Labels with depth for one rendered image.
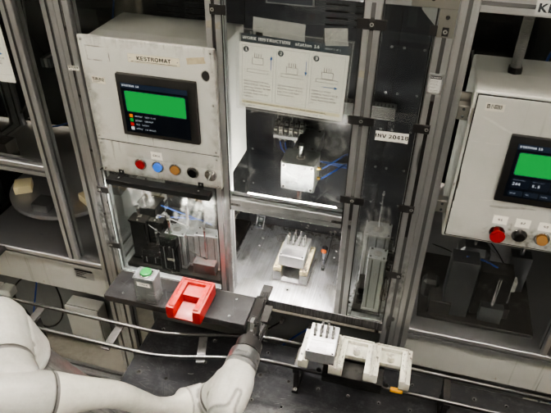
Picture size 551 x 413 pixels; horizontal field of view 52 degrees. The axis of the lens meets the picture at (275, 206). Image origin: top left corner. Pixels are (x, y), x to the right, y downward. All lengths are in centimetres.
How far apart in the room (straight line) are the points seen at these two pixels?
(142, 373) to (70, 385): 90
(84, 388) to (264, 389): 92
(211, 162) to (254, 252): 61
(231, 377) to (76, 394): 40
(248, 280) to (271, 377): 36
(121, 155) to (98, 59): 32
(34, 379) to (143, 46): 91
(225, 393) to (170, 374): 70
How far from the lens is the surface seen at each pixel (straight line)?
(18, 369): 128
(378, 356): 196
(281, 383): 211
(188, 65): 162
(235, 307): 203
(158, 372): 217
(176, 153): 178
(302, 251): 208
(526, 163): 157
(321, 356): 189
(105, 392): 134
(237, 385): 150
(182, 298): 205
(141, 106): 172
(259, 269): 217
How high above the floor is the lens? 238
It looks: 36 degrees down
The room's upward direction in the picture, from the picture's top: 1 degrees clockwise
